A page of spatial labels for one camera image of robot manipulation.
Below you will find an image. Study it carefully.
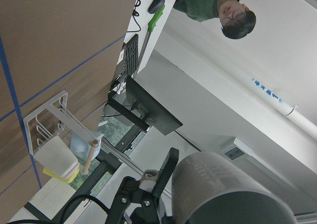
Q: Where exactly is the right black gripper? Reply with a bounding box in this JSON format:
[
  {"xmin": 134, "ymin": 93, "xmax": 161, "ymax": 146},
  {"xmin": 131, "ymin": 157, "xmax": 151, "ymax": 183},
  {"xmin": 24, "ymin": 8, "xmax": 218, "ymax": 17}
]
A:
[{"xmin": 106, "ymin": 147, "xmax": 179, "ymax": 224}]

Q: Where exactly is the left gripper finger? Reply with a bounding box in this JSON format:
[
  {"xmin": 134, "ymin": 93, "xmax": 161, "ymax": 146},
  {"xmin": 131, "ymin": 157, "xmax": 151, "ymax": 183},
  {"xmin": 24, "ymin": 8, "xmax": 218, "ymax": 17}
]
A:
[{"xmin": 162, "ymin": 216, "xmax": 175, "ymax": 224}]

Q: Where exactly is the grey plastic cup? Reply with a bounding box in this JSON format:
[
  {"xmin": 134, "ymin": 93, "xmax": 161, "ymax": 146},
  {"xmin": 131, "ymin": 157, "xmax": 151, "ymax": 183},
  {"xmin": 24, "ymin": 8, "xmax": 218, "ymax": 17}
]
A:
[{"xmin": 171, "ymin": 152, "xmax": 297, "ymax": 224}]

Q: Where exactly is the blue plastic cup front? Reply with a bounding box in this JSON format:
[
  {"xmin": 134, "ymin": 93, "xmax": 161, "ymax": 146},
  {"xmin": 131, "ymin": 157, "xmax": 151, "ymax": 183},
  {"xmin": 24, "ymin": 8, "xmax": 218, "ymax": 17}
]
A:
[{"xmin": 70, "ymin": 131, "xmax": 103, "ymax": 161}]

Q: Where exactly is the pale green plastic cup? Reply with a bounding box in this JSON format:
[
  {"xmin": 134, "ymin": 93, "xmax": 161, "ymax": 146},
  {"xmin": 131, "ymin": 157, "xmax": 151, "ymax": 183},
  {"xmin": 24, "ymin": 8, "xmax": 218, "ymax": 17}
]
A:
[{"xmin": 34, "ymin": 136, "xmax": 78, "ymax": 177}]

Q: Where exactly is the yellow plastic cup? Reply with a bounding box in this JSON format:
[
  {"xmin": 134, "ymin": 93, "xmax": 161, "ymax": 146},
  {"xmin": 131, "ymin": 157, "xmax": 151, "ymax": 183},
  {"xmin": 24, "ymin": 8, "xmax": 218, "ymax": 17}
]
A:
[{"xmin": 42, "ymin": 167, "xmax": 80, "ymax": 184}]

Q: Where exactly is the pink plastic cup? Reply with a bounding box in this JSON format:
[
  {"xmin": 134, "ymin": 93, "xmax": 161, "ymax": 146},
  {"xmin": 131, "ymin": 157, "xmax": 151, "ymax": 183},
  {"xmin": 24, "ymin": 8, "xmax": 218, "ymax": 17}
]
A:
[{"xmin": 62, "ymin": 162, "xmax": 80, "ymax": 179}]

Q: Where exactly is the black monitor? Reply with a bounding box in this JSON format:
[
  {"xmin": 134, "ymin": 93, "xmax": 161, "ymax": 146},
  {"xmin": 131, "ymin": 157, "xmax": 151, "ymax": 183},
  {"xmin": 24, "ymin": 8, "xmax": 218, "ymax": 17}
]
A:
[{"xmin": 108, "ymin": 76, "xmax": 183, "ymax": 135}]

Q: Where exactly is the black keyboard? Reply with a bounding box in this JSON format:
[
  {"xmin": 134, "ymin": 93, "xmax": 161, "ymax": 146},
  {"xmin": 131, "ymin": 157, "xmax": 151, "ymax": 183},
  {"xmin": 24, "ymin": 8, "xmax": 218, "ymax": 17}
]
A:
[{"xmin": 125, "ymin": 34, "xmax": 139, "ymax": 76}]

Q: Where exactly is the green plastic toy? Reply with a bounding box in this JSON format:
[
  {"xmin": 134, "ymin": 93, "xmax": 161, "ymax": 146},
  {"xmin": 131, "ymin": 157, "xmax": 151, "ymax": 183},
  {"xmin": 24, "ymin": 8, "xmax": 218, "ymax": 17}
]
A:
[{"xmin": 148, "ymin": 5, "xmax": 165, "ymax": 33}]

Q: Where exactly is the person in green shirt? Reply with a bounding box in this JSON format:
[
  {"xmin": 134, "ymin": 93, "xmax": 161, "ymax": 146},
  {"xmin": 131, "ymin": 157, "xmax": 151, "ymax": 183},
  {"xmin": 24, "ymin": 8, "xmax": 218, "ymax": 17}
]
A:
[{"xmin": 173, "ymin": 0, "xmax": 257, "ymax": 40}]

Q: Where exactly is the black computer mouse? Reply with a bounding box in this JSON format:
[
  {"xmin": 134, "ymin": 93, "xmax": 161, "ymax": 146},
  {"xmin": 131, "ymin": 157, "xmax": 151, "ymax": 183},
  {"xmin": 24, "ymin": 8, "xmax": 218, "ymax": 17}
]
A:
[{"xmin": 148, "ymin": 0, "xmax": 165, "ymax": 14}]

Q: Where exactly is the white wire cup rack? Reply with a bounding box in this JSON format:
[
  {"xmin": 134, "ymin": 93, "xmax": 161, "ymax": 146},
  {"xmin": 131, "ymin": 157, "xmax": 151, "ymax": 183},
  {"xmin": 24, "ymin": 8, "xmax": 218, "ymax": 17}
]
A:
[{"xmin": 23, "ymin": 90, "xmax": 103, "ymax": 180}]

